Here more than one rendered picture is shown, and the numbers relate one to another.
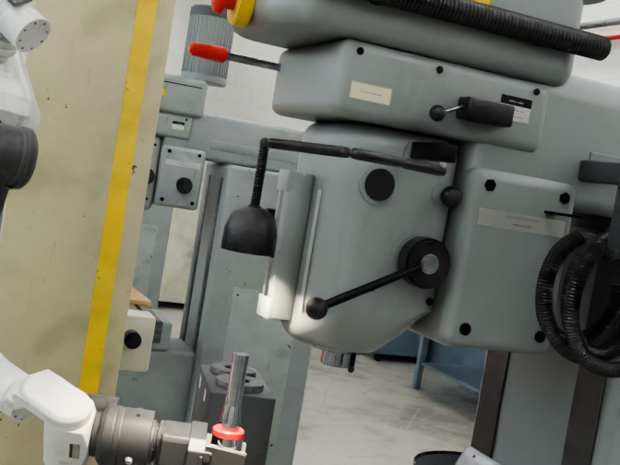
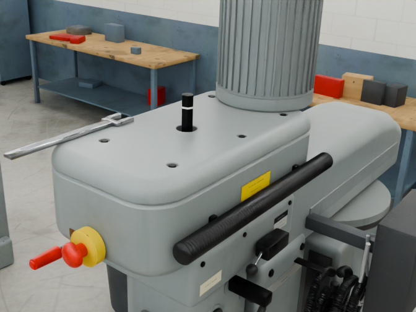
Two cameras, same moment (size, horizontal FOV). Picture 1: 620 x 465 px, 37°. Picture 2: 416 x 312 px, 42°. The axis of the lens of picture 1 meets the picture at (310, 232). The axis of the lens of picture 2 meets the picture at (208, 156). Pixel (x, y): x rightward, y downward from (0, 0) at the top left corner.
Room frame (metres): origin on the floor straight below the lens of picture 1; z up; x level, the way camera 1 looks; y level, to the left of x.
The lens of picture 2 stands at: (0.57, 0.34, 2.21)
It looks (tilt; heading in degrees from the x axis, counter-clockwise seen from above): 23 degrees down; 330
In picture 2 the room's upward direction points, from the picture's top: 2 degrees clockwise
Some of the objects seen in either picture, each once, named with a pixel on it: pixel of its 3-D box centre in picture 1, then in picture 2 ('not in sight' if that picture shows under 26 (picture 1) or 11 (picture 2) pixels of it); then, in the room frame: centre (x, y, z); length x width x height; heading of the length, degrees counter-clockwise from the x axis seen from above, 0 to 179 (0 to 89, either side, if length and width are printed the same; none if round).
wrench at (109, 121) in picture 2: not in sight; (72, 134); (1.39, 0.12, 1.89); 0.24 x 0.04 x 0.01; 114
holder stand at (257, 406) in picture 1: (228, 425); not in sight; (1.74, 0.09, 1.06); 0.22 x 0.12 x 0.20; 12
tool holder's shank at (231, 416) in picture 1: (234, 391); not in sight; (1.34, 0.07, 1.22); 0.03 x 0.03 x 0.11
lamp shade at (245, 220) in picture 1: (251, 228); not in sight; (1.23, 0.08, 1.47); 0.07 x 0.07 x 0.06
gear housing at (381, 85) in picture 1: (406, 100); (199, 224); (1.37, -0.11, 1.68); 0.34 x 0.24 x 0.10; 114
